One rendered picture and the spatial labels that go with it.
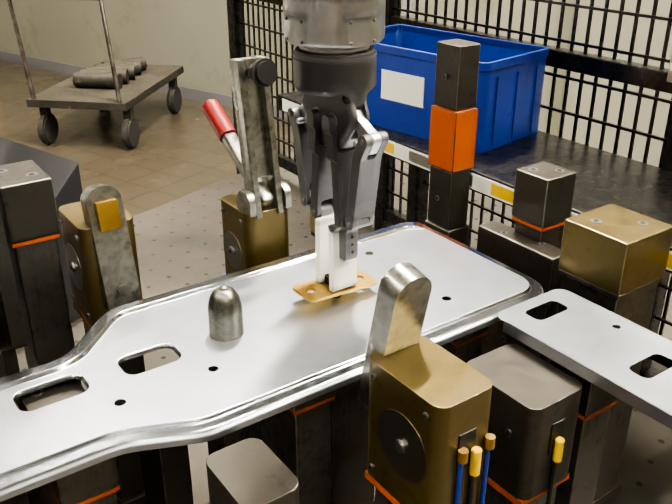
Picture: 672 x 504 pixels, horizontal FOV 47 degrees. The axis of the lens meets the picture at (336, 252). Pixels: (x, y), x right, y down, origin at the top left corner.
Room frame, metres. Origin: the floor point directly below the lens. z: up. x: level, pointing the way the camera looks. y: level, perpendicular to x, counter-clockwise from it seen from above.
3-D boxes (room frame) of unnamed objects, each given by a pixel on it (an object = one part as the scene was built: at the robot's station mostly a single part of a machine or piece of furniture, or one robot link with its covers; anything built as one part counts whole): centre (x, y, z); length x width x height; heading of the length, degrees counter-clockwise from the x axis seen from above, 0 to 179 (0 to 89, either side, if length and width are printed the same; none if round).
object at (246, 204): (0.80, 0.10, 1.06); 0.03 x 0.01 x 0.03; 35
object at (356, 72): (0.70, 0.00, 1.21); 0.08 x 0.07 x 0.09; 35
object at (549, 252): (0.84, -0.22, 0.85); 0.12 x 0.03 x 0.30; 35
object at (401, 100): (1.23, -0.16, 1.09); 0.30 x 0.17 x 0.13; 44
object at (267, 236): (0.85, 0.10, 0.87); 0.10 x 0.07 x 0.35; 35
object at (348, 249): (0.68, -0.02, 1.08); 0.03 x 0.01 x 0.05; 35
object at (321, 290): (0.70, 0.00, 1.02); 0.08 x 0.04 x 0.01; 125
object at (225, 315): (0.63, 0.10, 1.02); 0.03 x 0.03 x 0.07
